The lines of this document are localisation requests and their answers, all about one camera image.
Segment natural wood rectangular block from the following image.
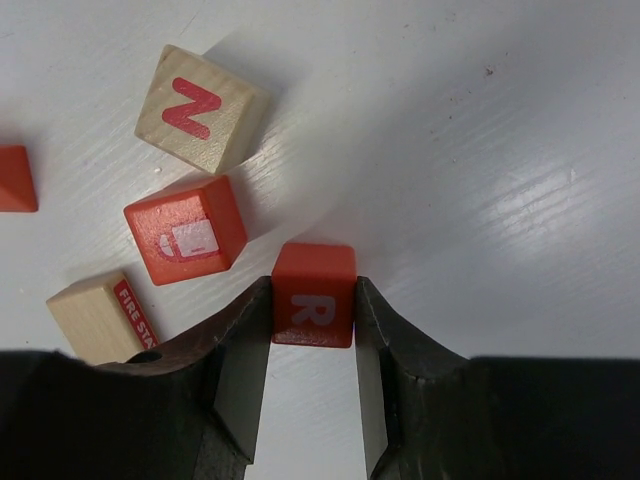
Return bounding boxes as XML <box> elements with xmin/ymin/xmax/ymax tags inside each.
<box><xmin>46</xmin><ymin>271</ymin><xmax>159</xmax><ymax>365</ymax></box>

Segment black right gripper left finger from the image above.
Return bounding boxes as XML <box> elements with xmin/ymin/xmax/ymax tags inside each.
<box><xmin>1</xmin><ymin>276</ymin><xmax>273</xmax><ymax>479</ymax></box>

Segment red R cube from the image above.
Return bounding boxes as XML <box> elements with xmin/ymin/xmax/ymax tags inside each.
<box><xmin>271</xmin><ymin>242</ymin><xmax>357</xmax><ymax>348</ymax></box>

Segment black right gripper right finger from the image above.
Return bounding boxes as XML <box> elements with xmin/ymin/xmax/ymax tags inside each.
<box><xmin>355</xmin><ymin>277</ymin><xmax>639</xmax><ymax>479</ymax></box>

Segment natural wood N cube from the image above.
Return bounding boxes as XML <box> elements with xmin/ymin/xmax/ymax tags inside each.
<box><xmin>134</xmin><ymin>45</ymin><xmax>270</xmax><ymax>175</ymax></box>

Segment red wedge block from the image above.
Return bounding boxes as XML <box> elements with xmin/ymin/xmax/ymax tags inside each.
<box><xmin>0</xmin><ymin>145</ymin><xmax>39</xmax><ymax>213</ymax></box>

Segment red picture cube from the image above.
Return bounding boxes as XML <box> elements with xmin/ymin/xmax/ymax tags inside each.
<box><xmin>123</xmin><ymin>175</ymin><xmax>248</xmax><ymax>286</ymax></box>

